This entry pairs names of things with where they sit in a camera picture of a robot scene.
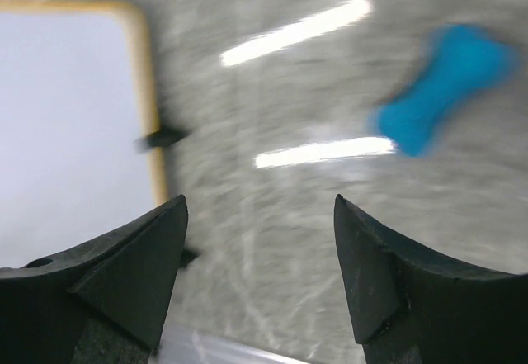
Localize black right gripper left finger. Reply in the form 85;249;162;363
1;196;188;363

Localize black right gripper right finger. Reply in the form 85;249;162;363
333;196;527;363

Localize yellow framed whiteboard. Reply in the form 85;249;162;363
1;0;169;268

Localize blue bone-shaped eraser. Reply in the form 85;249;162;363
372;24;521;157

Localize black whiteboard foot left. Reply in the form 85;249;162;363
179;248;200;269

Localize black whiteboard foot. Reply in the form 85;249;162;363
179;248;200;269
134;127;188;152

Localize black whiteboard foot right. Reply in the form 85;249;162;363
134;127;188;152

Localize aluminium front rail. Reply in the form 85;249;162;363
148;324;304;364

